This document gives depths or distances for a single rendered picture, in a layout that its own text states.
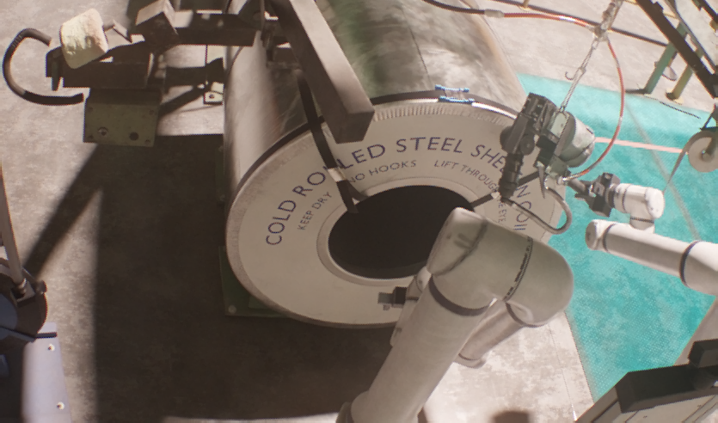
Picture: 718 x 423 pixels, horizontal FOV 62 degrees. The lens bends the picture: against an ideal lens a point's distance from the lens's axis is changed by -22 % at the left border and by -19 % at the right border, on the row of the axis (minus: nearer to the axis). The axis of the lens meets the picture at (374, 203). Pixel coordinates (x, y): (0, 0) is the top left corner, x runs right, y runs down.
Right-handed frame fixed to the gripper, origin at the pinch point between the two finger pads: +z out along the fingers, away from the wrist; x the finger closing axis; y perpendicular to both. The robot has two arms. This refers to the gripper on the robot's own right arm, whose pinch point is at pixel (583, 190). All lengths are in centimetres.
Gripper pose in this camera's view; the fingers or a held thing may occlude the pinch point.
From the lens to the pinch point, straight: 229.1
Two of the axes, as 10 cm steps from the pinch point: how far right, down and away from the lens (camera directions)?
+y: -7.6, -3.7, -5.4
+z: -5.4, -1.3, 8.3
